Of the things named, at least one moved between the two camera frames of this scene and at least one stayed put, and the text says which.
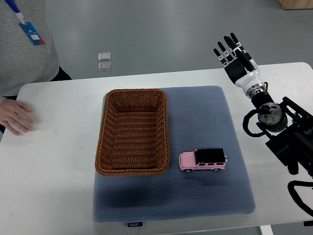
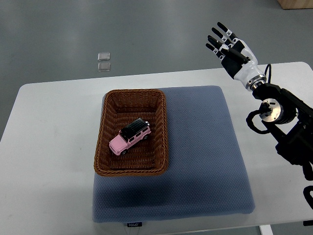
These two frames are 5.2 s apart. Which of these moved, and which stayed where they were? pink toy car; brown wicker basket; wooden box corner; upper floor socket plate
Moved: pink toy car
Stayed: wooden box corner; brown wicker basket; upper floor socket plate
